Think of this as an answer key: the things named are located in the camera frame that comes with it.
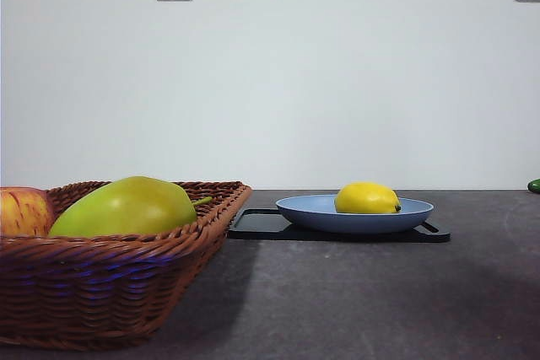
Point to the yellow lemon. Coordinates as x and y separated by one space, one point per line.
365 198

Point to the blue round plate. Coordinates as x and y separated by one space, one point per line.
354 222

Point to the brown wicker basket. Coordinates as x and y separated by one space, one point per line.
105 284

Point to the black flat tray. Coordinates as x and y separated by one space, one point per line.
257 228

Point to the green mango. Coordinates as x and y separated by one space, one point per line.
122 209

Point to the red yellow apple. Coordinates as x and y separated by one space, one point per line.
21 211

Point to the dark green vegetable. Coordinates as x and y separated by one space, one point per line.
535 185

